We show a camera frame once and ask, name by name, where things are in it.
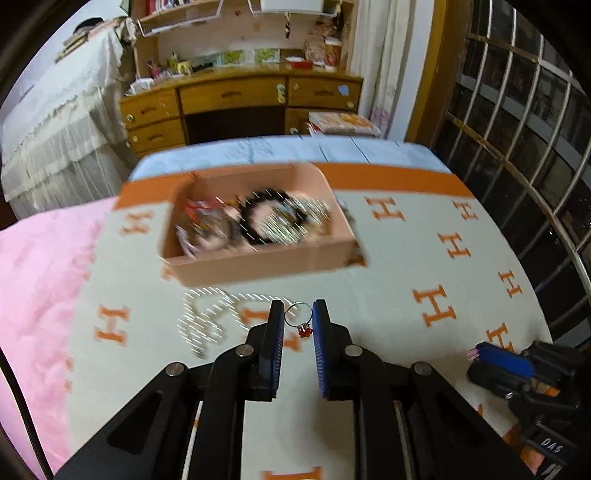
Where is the red bead bracelet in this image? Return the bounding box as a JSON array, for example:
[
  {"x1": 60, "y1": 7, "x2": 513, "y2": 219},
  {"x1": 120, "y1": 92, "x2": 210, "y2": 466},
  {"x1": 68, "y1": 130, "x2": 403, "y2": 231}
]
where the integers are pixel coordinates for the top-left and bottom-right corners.
[{"x1": 182, "y1": 198, "x2": 232, "y2": 228}]

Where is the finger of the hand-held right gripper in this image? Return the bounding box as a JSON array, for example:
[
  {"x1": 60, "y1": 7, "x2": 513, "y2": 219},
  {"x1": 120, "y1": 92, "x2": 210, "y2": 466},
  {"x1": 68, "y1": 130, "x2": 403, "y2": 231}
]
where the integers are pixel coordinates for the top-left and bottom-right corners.
[
  {"x1": 477, "y1": 340, "x2": 578, "y2": 383},
  {"x1": 466, "y1": 364, "x2": 561, "y2": 402}
]

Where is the orange printed white blanket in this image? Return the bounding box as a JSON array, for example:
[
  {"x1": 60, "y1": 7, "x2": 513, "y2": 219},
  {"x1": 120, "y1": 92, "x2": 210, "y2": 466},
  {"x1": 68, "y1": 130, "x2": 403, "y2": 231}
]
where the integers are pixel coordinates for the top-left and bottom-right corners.
[{"x1": 65, "y1": 173, "x2": 555, "y2": 480}]

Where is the wooden bookshelf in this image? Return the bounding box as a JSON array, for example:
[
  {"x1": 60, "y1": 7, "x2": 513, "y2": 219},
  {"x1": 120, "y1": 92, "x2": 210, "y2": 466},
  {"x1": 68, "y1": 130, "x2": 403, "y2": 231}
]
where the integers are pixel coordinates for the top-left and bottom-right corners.
[{"x1": 131, "y1": 0, "x2": 358, "y2": 77}]

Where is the silver chain necklace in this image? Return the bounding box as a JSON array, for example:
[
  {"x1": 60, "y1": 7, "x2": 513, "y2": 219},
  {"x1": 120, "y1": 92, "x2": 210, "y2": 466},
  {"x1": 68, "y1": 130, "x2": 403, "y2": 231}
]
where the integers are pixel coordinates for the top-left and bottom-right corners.
[{"x1": 178, "y1": 286, "x2": 252, "y2": 359}]

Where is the rhinestone leaf hair comb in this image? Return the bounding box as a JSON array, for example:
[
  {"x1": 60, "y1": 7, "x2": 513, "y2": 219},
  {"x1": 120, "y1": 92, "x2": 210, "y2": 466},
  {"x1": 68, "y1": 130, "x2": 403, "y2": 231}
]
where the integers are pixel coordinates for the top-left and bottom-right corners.
[{"x1": 259, "y1": 194, "x2": 343, "y2": 243}]

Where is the lace-covered furniture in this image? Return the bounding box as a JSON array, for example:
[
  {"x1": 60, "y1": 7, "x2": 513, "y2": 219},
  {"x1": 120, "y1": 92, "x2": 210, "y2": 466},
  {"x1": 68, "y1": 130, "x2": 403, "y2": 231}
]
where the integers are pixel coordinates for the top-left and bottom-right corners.
[{"x1": 0, "y1": 18, "x2": 139, "y2": 220}]

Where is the metal window grille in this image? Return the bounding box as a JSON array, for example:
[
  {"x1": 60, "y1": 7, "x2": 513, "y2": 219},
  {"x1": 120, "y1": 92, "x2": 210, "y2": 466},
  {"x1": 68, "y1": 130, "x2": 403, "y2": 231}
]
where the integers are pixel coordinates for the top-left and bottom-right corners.
[{"x1": 434, "y1": 28, "x2": 591, "y2": 352}]

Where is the pink blanket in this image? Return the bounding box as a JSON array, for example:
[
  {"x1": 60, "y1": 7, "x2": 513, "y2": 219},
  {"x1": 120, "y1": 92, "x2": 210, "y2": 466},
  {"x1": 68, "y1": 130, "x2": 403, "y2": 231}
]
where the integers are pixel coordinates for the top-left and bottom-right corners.
[{"x1": 0, "y1": 196, "x2": 125, "y2": 476}]

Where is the stack of orange books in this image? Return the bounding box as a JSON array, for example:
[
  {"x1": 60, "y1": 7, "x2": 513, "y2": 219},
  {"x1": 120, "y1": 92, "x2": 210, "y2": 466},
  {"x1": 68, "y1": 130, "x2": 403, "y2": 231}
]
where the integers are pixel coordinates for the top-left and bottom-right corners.
[{"x1": 307, "y1": 111, "x2": 382, "y2": 138}]

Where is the black beaded bracelet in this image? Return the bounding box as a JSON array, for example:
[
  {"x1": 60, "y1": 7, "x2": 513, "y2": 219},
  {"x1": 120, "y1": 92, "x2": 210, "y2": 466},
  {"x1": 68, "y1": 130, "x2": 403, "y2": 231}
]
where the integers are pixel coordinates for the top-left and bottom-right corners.
[{"x1": 238, "y1": 188, "x2": 311, "y2": 246}]

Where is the pile of books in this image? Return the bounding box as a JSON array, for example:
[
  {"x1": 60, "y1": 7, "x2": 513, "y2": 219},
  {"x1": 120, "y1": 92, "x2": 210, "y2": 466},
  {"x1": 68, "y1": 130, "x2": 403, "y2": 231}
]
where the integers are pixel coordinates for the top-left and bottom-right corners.
[{"x1": 55, "y1": 18, "x2": 122, "y2": 63}]

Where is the wooden desk with drawers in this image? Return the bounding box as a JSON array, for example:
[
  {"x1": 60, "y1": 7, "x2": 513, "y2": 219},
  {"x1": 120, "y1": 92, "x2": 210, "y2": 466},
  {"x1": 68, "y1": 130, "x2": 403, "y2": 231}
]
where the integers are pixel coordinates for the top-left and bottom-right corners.
[{"x1": 119, "y1": 65, "x2": 365, "y2": 158}]

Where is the white curtain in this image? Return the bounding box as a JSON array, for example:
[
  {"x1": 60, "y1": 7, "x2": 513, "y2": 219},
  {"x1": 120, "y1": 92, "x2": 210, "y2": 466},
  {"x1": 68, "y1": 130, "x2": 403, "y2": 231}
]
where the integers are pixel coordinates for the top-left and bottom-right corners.
[{"x1": 351, "y1": 0, "x2": 430, "y2": 141}]

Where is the pink cardboard box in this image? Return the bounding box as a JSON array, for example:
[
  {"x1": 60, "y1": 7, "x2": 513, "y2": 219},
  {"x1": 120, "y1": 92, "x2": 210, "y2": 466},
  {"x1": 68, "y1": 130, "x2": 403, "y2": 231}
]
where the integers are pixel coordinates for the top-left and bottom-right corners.
[{"x1": 157, "y1": 161, "x2": 370, "y2": 287}]

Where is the black cable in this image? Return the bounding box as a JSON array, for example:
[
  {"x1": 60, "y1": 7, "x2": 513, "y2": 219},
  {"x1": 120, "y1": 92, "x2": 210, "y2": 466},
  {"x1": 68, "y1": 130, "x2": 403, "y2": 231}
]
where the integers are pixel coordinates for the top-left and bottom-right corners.
[{"x1": 0, "y1": 346, "x2": 54, "y2": 478}]

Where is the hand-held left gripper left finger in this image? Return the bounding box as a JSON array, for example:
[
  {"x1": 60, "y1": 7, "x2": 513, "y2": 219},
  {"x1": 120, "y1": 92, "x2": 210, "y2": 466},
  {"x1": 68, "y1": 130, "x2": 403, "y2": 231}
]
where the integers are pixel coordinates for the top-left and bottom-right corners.
[{"x1": 55, "y1": 299, "x2": 286, "y2": 480}]

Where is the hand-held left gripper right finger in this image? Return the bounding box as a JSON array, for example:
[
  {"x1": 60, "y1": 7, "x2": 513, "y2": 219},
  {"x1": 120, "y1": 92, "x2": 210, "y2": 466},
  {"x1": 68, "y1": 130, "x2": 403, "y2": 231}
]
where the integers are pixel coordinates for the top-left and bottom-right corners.
[{"x1": 311, "y1": 299, "x2": 536, "y2": 480}]

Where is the silver ring with red beads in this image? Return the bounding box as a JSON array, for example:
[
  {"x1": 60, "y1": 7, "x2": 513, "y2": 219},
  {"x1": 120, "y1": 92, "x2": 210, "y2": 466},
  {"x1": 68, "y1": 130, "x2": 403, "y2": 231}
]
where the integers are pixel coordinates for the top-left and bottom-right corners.
[{"x1": 283, "y1": 301, "x2": 315, "y2": 340}]

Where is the row of green picture cards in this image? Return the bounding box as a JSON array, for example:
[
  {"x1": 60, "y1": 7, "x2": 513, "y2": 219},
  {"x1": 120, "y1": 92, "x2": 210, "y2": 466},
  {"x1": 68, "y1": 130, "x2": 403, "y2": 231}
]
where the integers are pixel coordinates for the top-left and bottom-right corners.
[{"x1": 194, "y1": 48, "x2": 280, "y2": 68}]

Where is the light blue bed sheet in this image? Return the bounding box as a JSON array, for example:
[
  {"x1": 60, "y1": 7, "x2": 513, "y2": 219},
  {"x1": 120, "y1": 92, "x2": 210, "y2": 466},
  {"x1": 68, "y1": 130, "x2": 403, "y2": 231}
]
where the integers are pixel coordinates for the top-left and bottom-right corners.
[{"x1": 127, "y1": 136, "x2": 455, "y2": 181}]

